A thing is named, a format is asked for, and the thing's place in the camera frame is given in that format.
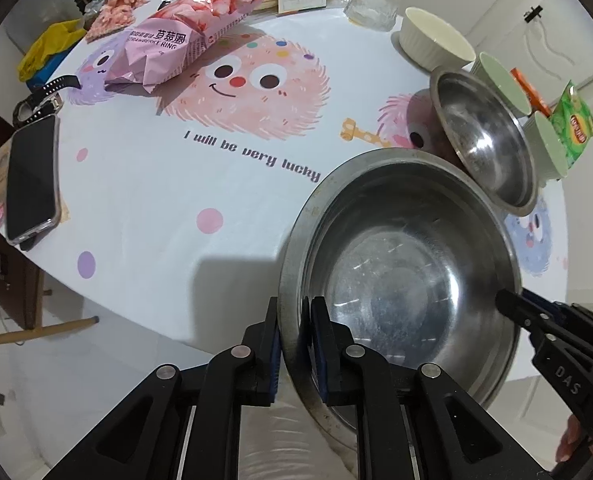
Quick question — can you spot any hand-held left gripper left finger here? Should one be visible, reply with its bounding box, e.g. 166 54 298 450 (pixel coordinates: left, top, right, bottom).
44 296 283 480

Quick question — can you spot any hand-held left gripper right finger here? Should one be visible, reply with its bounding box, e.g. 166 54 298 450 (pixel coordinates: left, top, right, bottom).
309 296 552 480

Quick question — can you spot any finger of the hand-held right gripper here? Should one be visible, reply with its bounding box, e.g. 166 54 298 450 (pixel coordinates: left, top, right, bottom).
520 288 568 322
495 288 561 334

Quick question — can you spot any large steel bowl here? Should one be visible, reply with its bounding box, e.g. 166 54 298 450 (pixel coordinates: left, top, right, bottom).
279 149 523 453

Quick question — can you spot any green ribbed bowl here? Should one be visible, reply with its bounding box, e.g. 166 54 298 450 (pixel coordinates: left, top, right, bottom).
526 110 572 186
473 51 532 118

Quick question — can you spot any person's right hand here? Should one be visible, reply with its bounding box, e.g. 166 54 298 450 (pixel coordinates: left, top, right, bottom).
557 414 588 465

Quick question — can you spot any small steel bowl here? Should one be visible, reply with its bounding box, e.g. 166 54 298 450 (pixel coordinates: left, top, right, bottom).
430 67 539 217

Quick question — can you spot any printed cartoon tablecloth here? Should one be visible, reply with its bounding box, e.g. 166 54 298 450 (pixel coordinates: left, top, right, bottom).
0 0 569 361

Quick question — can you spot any green chips bag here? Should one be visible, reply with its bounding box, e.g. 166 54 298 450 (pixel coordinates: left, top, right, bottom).
549 80 593 171

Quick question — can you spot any orange biscuit box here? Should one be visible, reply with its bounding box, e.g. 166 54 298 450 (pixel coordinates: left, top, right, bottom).
510 67 552 116

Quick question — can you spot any wooden chair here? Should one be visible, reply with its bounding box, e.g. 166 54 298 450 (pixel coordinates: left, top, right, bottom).
0 230 100 348

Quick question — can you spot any white ribbed bowl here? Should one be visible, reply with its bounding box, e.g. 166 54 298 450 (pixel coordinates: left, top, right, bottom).
396 7 477 71

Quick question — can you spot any black smartphone in clear case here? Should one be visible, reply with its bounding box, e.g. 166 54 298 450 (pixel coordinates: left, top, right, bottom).
4 115 62 251

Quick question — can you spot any large pink snack bag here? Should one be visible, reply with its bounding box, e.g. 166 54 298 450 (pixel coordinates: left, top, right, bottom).
104 0 272 93

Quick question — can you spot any clear glass cup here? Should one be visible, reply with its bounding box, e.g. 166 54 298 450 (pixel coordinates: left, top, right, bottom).
343 0 399 31

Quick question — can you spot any black wristwatch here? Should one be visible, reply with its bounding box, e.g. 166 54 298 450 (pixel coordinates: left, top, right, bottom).
14 75 80 128

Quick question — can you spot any small pink snack packet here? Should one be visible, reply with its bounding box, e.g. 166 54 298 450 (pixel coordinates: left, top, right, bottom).
84 0 147 43

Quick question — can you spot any yellow plastic bag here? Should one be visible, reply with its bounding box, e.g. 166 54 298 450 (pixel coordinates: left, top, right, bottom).
19 20 87 81

